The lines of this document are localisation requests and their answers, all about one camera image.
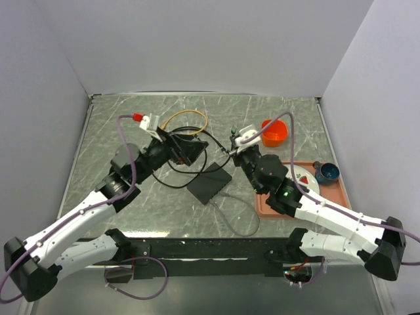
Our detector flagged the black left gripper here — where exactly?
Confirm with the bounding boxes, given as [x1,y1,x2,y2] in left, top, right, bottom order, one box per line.
[134,126,208,184]

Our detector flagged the black cable with teal plugs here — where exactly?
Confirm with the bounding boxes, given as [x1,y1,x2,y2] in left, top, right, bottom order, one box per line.
[151,126,232,190]

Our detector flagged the grey ethernet cable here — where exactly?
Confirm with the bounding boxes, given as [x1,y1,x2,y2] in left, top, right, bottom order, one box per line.
[211,192,261,238]

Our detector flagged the black network switch box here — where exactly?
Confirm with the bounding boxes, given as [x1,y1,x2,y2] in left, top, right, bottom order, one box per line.
[186,162,232,205]

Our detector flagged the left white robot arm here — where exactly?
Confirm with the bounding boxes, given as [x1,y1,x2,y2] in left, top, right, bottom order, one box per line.
[4,131,208,302]

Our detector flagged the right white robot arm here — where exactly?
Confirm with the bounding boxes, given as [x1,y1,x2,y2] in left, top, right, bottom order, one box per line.
[231,144,406,281]

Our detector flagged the orange plastic cup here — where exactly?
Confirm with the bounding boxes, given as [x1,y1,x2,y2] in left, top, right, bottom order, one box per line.
[261,120,289,148]

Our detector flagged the white watermelon pattern plate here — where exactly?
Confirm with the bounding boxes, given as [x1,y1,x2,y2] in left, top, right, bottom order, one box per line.
[293,165,320,194]

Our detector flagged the blue ceramic mug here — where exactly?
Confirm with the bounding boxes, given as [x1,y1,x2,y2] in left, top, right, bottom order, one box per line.
[312,161,340,186]

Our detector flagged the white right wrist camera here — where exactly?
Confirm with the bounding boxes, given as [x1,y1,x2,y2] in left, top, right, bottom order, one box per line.
[232,124,261,154]

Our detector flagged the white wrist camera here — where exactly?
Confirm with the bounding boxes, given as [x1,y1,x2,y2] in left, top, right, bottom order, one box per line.
[139,114,161,141]
[232,124,261,154]

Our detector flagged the yellow ethernet cable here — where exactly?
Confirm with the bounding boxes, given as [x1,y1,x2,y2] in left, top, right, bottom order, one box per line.
[162,109,209,135]

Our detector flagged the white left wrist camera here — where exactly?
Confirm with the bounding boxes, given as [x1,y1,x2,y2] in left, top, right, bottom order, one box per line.
[139,114,161,141]

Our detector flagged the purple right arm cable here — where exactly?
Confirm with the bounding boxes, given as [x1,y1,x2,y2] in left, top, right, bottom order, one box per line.
[242,111,420,286]

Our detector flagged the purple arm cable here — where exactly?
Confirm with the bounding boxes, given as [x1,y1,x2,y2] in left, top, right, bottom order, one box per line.
[0,113,169,303]
[242,111,420,286]

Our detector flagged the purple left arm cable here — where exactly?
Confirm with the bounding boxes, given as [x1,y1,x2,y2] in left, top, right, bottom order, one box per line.
[0,113,169,303]

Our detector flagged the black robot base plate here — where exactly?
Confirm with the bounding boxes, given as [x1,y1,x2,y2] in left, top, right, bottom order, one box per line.
[91,236,324,280]

